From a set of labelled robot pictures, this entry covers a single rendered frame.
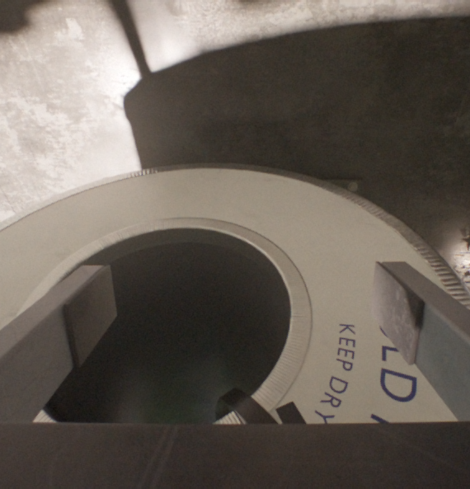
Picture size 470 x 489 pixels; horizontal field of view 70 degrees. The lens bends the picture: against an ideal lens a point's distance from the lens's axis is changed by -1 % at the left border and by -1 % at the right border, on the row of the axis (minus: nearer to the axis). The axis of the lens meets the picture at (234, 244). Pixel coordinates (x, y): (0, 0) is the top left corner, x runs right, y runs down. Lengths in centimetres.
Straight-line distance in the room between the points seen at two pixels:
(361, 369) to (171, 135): 104
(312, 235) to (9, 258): 72
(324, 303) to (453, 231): 104
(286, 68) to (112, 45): 56
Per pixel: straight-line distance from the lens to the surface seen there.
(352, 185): 135
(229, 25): 120
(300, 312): 65
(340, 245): 80
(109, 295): 17
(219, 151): 132
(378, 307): 17
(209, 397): 158
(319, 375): 59
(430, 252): 84
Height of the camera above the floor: 118
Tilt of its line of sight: 49 degrees down
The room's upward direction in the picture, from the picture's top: 169 degrees counter-clockwise
